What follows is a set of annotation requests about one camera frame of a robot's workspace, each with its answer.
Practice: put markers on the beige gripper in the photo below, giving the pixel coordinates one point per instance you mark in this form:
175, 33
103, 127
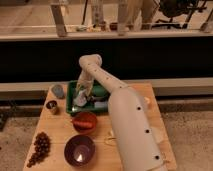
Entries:
85, 81

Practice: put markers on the white towel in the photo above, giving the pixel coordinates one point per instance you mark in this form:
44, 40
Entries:
80, 100

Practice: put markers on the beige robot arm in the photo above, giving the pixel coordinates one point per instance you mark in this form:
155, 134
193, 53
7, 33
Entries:
127, 110

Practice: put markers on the green plastic tray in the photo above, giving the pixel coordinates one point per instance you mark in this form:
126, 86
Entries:
97, 90

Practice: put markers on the red bowl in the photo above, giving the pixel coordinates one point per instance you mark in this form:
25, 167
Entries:
86, 117

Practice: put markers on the small metal cup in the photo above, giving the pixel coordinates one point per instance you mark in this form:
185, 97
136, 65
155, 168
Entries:
52, 107

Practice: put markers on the orange carrot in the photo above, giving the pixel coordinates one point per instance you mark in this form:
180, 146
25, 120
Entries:
82, 124

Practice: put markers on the wooden table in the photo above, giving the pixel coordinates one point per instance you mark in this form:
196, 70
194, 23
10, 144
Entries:
59, 129

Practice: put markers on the purple bowl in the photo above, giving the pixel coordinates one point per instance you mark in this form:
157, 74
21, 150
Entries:
79, 150

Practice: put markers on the brown grape bunch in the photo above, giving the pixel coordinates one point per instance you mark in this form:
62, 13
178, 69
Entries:
41, 147

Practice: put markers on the black office chair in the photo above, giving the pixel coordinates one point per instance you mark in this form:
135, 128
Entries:
175, 8

